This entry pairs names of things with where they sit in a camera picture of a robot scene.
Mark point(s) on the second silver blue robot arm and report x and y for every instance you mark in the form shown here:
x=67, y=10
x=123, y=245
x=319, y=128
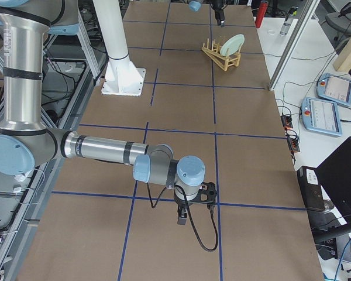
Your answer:
x=151, y=164

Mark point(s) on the clear water bottle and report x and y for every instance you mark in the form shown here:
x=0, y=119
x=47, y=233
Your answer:
x=288, y=20

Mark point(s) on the near blue teach pendant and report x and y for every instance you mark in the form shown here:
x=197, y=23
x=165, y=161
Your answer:
x=321, y=116

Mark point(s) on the black computer box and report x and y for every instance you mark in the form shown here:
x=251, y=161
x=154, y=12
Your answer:
x=310, y=189

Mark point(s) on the aluminium frame post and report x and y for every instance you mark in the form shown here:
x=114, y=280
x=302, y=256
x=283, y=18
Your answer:
x=305, y=16

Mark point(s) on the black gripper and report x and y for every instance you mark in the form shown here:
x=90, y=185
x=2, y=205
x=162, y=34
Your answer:
x=218, y=12

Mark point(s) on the black orange adapter box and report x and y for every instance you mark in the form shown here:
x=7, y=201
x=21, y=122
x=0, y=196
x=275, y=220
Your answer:
x=287, y=121

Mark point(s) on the red cylinder bottle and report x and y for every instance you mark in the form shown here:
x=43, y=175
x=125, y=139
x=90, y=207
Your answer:
x=261, y=13

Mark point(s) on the black monitor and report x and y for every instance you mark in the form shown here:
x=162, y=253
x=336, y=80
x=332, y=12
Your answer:
x=334, y=175

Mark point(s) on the aluminium side frame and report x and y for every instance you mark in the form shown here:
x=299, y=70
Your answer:
x=25, y=141

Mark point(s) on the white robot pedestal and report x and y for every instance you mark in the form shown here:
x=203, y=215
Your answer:
x=122, y=77

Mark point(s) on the brown paper table cover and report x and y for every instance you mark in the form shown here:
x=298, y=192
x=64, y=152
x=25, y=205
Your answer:
x=101, y=225

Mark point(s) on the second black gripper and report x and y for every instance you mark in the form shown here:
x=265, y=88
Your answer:
x=180, y=203

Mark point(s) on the light green plate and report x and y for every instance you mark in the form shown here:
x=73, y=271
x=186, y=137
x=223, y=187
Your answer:
x=232, y=45

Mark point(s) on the blue teach pendant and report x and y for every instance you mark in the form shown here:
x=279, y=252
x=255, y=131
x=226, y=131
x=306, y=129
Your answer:
x=334, y=88
x=321, y=116

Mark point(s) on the far blue teach pendant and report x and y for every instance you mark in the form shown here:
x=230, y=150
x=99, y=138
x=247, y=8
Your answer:
x=334, y=88

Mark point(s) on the wooden plate rack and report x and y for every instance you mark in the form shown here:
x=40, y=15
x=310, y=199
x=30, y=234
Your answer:
x=211, y=48

